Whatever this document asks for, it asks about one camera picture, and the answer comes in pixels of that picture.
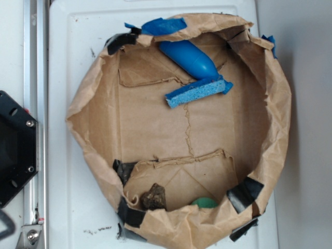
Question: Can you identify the blue sponge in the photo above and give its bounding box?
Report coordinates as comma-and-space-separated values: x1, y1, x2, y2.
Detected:
165, 75, 233, 108

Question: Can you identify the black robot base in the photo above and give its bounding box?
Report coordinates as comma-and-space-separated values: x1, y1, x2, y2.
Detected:
1, 90, 37, 208

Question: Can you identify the brown paper bag bin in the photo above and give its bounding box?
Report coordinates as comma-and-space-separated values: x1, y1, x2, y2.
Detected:
66, 13, 292, 248

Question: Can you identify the blue plastic bowling pin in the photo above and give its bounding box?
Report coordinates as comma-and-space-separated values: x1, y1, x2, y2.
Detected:
159, 40, 219, 80

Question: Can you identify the brown rock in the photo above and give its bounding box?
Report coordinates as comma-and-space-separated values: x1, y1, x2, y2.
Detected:
141, 183, 167, 210

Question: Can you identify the green ball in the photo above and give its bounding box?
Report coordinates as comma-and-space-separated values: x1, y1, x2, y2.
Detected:
191, 197, 218, 209

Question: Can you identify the black tape top left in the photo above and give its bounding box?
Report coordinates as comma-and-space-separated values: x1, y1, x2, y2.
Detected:
105, 27, 142, 55

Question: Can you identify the black tape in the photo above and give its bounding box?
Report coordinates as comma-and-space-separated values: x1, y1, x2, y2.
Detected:
105, 27, 142, 55
117, 197, 146, 228
226, 177, 264, 214

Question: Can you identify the black tape bottom left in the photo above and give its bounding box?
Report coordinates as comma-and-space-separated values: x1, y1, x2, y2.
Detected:
117, 197, 146, 228

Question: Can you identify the blue tape piece top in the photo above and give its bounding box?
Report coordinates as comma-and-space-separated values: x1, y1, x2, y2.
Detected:
140, 18, 187, 36

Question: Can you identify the blue tape piece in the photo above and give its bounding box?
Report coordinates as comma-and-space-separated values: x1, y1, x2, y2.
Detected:
261, 35, 277, 59
140, 18, 187, 36

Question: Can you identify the black tape bottom right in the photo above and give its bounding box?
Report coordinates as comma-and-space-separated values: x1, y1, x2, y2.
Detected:
226, 177, 264, 214

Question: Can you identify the white plastic tray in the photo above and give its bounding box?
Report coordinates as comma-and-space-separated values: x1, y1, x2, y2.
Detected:
47, 0, 280, 249

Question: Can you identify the blue tape piece right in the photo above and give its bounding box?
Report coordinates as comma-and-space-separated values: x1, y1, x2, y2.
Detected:
261, 35, 277, 59

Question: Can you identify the aluminium rail frame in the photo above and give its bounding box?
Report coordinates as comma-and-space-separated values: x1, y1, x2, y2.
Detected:
16, 0, 51, 248

